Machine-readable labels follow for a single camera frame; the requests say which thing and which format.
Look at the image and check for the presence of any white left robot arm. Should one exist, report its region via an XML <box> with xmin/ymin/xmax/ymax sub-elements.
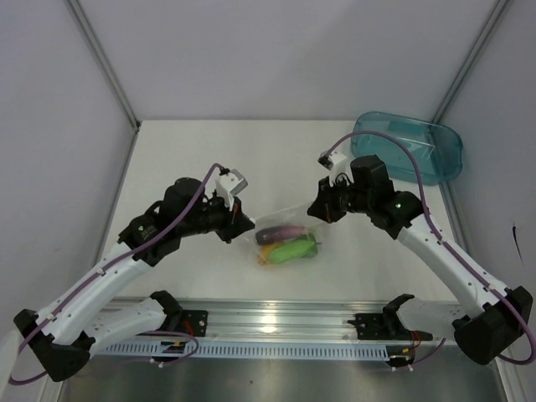
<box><xmin>13</xmin><ymin>169</ymin><xmax>255</xmax><ymax>382</ymax></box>

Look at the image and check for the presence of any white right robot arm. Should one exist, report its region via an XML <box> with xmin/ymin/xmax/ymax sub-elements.
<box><xmin>307</xmin><ymin>152</ymin><xmax>534</xmax><ymax>365</ymax></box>

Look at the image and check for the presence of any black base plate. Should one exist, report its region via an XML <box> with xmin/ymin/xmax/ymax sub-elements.
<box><xmin>347</xmin><ymin>312</ymin><xmax>433</xmax><ymax>341</ymax></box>
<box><xmin>158</xmin><ymin>310</ymin><xmax>209</xmax><ymax>338</ymax></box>

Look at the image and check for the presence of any right aluminium frame post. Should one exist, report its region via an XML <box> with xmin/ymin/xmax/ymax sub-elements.
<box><xmin>429</xmin><ymin>0</ymin><xmax>515</xmax><ymax>124</ymax></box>

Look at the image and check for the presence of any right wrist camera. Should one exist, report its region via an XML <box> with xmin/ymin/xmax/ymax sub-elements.
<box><xmin>318</xmin><ymin>151</ymin><xmax>347</xmax><ymax>185</ymax></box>

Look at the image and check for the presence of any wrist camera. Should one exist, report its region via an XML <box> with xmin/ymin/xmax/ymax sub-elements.
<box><xmin>215</xmin><ymin>167</ymin><xmax>248</xmax><ymax>210</ymax></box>
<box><xmin>318</xmin><ymin>151</ymin><xmax>347</xmax><ymax>185</ymax></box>

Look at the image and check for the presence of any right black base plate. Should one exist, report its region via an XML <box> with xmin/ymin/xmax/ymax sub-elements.
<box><xmin>347</xmin><ymin>312</ymin><xmax>433</xmax><ymax>341</ymax></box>

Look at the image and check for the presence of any white slotted cable duct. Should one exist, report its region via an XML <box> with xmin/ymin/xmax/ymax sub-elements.
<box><xmin>98</xmin><ymin>340</ymin><xmax>389</xmax><ymax>362</ymax></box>

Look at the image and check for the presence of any green toy pea pod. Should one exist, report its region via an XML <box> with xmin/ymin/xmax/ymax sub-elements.
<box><xmin>270</xmin><ymin>239</ymin><xmax>306</xmax><ymax>265</ymax></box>

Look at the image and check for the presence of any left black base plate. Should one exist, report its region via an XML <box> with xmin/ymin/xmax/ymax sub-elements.
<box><xmin>158</xmin><ymin>310</ymin><xmax>209</xmax><ymax>338</ymax></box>

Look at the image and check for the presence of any aluminium frame post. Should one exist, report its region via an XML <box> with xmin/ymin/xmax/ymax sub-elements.
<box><xmin>429</xmin><ymin>0</ymin><xmax>515</xmax><ymax>124</ymax></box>
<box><xmin>64</xmin><ymin>0</ymin><xmax>141</xmax><ymax>131</ymax></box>

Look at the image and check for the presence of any teal plastic bin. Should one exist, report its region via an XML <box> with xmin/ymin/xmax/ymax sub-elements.
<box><xmin>350</xmin><ymin>111</ymin><xmax>463</xmax><ymax>186</ymax></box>

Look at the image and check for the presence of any left aluminium frame post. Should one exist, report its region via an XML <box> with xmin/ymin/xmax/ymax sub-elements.
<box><xmin>64</xmin><ymin>0</ymin><xmax>141</xmax><ymax>131</ymax></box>

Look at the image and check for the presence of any clear zip top bag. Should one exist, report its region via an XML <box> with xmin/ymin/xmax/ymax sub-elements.
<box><xmin>240</xmin><ymin>203</ymin><xmax>326</xmax><ymax>268</ymax></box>

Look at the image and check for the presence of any yellow toy pepper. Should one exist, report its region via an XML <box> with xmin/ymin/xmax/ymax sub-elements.
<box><xmin>257</xmin><ymin>245</ymin><xmax>275</xmax><ymax>265</ymax></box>

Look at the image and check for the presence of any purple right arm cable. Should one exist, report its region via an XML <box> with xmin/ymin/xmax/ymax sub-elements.
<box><xmin>318</xmin><ymin>131</ymin><xmax>536</xmax><ymax>369</ymax></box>

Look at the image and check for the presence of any green toy pepper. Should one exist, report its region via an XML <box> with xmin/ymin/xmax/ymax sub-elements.
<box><xmin>301</xmin><ymin>234</ymin><xmax>320</xmax><ymax>258</ymax></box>

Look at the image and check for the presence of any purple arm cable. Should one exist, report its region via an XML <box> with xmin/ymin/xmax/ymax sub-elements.
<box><xmin>8</xmin><ymin>162</ymin><xmax>235</xmax><ymax>386</ymax></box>
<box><xmin>318</xmin><ymin>131</ymin><xmax>536</xmax><ymax>369</ymax></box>

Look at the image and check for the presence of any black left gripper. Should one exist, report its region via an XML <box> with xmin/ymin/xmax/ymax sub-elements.
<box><xmin>178</xmin><ymin>189</ymin><xmax>254</xmax><ymax>243</ymax></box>

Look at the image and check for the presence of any aluminium mounting rail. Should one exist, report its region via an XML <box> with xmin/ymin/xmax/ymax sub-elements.
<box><xmin>178</xmin><ymin>299</ymin><xmax>387</xmax><ymax>343</ymax></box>

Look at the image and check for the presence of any purple toy eggplant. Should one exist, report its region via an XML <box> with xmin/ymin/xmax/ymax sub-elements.
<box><xmin>255</xmin><ymin>225</ymin><xmax>307</xmax><ymax>245</ymax></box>

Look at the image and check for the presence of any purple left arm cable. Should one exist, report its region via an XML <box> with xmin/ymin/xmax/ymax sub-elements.
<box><xmin>8</xmin><ymin>162</ymin><xmax>235</xmax><ymax>386</ymax></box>

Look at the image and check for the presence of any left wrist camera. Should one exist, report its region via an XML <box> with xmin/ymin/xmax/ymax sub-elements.
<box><xmin>215</xmin><ymin>167</ymin><xmax>248</xmax><ymax>210</ymax></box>

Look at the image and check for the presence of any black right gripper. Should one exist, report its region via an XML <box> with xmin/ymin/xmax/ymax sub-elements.
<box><xmin>308</xmin><ymin>173</ymin><xmax>374</xmax><ymax>224</ymax></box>

